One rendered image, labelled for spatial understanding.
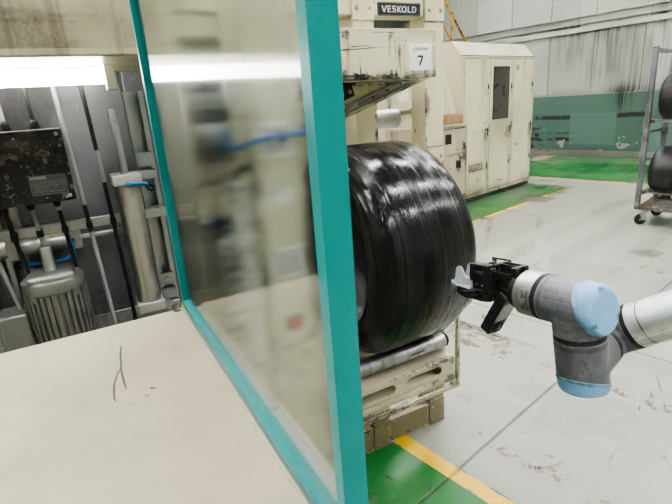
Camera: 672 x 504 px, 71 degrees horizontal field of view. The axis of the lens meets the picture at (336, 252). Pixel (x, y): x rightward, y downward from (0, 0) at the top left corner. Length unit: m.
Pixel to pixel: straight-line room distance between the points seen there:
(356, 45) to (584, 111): 11.39
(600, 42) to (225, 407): 12.45
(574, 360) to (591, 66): 11.97
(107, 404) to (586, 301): 0.73
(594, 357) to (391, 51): 1.04
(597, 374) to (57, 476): 0.82
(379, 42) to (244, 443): 1.27
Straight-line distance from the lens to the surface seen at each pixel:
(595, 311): 0.91
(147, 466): 0.51
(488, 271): 1.03
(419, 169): 1.19
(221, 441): 0.51
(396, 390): 1.34
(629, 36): 12.55
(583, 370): 0.97
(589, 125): 12.70
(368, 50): 1.52
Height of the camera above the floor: 1.57
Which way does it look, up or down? 17 degrees down
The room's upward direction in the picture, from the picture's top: 4 degrees counter-clockwise
